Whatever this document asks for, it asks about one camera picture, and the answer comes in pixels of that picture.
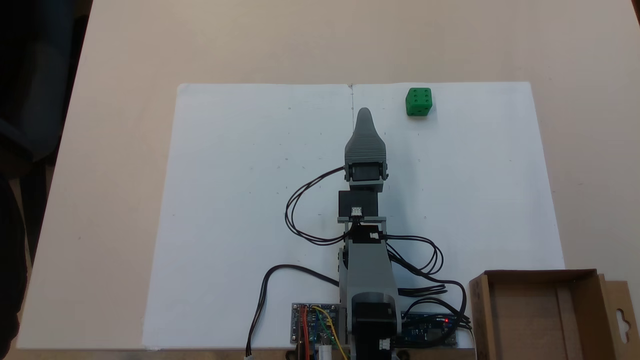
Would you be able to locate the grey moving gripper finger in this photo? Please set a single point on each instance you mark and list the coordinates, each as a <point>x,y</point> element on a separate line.
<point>365,142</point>

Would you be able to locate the green dice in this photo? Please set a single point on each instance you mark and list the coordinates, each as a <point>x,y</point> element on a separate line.
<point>419,102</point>

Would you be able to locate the white paper sheet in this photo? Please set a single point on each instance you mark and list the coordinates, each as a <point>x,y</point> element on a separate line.
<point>240,215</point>
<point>475,200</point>

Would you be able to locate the blue circuit board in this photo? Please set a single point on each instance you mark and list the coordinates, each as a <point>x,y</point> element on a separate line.
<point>425,330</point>

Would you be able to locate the white plug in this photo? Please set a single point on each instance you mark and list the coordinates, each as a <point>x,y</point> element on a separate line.
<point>325,353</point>

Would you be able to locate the brown cardboard box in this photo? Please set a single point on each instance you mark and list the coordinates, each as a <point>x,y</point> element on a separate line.
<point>525,320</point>

